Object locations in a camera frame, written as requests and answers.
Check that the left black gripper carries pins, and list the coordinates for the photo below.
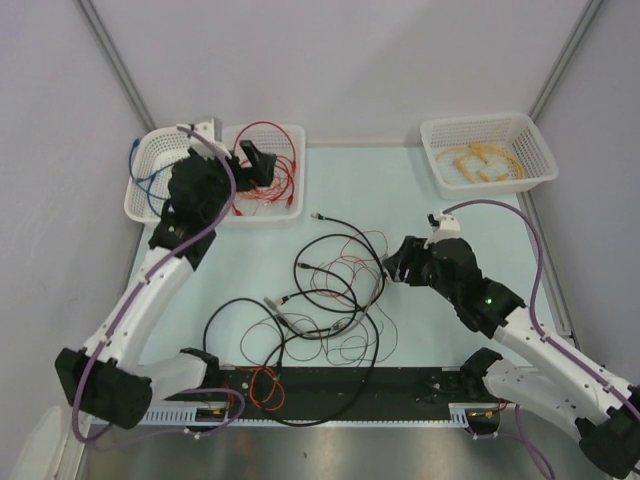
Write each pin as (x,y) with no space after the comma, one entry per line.
(260,174)

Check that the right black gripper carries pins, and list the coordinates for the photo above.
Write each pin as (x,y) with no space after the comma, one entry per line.
(408,256)

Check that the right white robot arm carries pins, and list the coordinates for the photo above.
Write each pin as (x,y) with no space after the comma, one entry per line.
(596,407)

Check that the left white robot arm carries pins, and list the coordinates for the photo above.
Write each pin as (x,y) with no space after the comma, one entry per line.
(104,378)

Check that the middle white plastic basket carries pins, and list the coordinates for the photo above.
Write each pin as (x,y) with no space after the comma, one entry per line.
(282,202)

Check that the white plastic basket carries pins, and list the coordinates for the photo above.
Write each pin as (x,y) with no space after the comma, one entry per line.
(150,161)
(282,202)
(486,155)

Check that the left white plastic basket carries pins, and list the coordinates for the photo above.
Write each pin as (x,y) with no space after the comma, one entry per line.
(150,161)

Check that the right white plastic basket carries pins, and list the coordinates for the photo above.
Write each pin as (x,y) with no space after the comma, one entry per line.
(486,155)

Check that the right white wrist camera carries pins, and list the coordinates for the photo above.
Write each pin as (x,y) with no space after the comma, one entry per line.
(444,227)

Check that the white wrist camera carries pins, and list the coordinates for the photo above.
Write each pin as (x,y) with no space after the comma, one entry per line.
(444,227)
(204,138)

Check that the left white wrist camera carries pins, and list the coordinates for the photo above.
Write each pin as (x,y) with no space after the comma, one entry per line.
(204,138)

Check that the black mounting base plate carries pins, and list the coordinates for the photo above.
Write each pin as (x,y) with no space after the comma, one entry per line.
(361,394)

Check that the white slotted cable duct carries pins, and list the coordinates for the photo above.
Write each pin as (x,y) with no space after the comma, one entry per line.
(184,416)

